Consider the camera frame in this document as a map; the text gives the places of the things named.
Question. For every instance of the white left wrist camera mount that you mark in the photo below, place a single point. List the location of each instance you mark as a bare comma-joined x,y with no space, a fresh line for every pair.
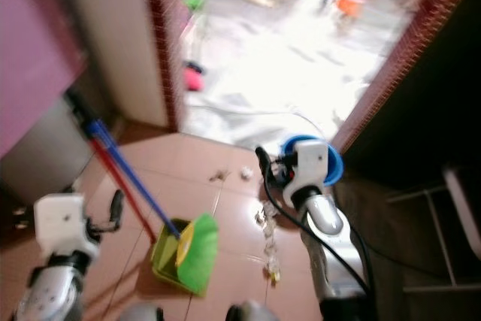
60,222

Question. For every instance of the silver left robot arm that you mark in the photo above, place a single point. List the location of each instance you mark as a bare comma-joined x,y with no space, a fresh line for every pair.
49,298

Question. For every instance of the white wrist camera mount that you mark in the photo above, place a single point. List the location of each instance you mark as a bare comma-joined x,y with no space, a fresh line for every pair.
60,222
312,162

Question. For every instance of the white shelf rack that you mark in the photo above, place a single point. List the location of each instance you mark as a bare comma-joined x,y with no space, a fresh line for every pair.
462,216

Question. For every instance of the grey left robot leg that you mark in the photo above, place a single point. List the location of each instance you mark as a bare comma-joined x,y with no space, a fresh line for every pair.
139,313

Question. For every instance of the orange bag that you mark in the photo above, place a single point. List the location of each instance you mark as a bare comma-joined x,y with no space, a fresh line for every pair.
347,7

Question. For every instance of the clear crumpled plastic wrapper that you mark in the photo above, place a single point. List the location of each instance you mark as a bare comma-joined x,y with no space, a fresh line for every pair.
269,242

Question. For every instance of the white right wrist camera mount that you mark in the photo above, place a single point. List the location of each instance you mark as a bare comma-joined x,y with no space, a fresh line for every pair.
312,162

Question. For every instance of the green plastic item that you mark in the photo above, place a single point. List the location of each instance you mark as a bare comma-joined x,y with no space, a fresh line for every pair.
194,1

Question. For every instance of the grey robot leg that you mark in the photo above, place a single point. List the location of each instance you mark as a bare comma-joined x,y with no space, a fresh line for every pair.
252,312
139,313

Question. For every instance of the pink slipper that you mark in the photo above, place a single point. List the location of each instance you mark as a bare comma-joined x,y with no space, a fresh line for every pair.
194,79

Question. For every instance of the brown crumpled paper scrap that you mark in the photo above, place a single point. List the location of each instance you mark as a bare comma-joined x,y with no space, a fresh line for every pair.
219,177

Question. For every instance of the white crumpled paper ball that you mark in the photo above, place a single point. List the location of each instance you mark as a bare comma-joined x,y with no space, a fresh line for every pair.
247,173

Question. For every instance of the blue plastic bucket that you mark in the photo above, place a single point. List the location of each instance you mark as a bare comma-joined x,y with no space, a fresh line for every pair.
334,167

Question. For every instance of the grey right robot leg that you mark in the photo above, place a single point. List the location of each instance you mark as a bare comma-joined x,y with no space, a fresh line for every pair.
252,312

